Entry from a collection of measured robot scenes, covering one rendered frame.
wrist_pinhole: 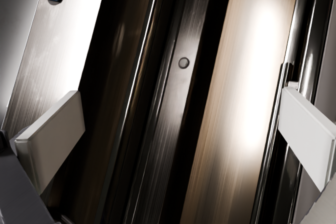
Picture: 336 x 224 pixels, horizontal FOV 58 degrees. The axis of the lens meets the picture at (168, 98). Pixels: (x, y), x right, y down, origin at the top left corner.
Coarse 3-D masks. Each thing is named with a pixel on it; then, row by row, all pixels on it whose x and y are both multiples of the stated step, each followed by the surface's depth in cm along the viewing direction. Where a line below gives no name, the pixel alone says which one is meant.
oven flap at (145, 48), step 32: (128, 0) 67; (160, 0) 57; (128, 32) 64; (160, 32) 58; (96, 64) 70; (128, 64) 61; (96, 96) 67; (128, 96) 55; (96, 128) 63; (128, 128) 54; (96, 160) 61; (128, 160) 55; (64, 192) 67; (96, 192) 58
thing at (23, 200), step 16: (0, 144) 13; (0, 160) 12; (16, 160) 12; (0, 176) 11; (16, 176) 11; (0, 192) 10; (16, 192) 10; (32, 192) 10; (0, 208) 9; (16, 208) 9; (32, 208) 9
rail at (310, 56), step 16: (320, 0) 34; (320, 16) 34; (320, 32) 34; (320, 48) 33; (304, 64) 34; (320, 64) 33; (304, 80) 33; (304, 96) 33; (288, 144) 33; (288, 160) 33; (288, 176) 32; (288, 192) 32; (288, 208) 31
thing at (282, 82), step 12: (288, 72) 39; (288, 84) 38; (276, 96) 39; (276, 108) 38; (276, 120) 38; (276, 132) 38; (276, 144) 38; (264, 156) 38; (264, 168) 37; (264, 180) 37; (264, 192) 37; (264, 204) 37; (252, 216) 37; (264, 216) 37
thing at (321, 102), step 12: (324, 48) 33; (324, 60) 33; (324, 72) 32; (324, 84) 32; (324, 96) 32; (324, 108) 32; (300, 180) 31; (312, 180) 31; (300, 192) 31; (312, 192) 30; (300, 204) 31; (300, 216) 31
